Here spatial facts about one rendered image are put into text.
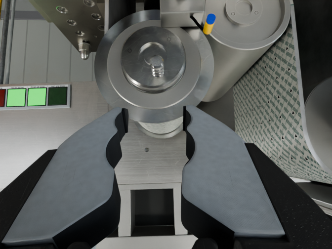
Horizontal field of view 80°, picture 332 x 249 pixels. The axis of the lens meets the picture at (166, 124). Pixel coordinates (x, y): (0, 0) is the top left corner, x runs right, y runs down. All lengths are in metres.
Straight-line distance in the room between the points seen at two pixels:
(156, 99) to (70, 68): 1.88
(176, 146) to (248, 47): 0.36
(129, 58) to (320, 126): 0.24
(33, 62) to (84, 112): 1.66
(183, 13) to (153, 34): 0.04
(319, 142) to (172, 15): 0.23
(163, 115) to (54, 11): 0.42
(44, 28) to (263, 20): 2.18
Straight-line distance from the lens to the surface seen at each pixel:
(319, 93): 0.32
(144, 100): 0.24
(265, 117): 0.37
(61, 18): 0.60
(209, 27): 0.23
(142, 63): 0.24
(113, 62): 0.26
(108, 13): 0.31
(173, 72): 0.23
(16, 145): 0.71
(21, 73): 2.26
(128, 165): 0.58
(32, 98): 0.70
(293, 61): 0.31
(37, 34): 2.36
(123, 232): 0.62
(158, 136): 0.49
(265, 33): 0.31
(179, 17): 0.26
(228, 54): 0.29
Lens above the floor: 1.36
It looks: 8 degrees down
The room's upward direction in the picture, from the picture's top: 178 degrees clockwise
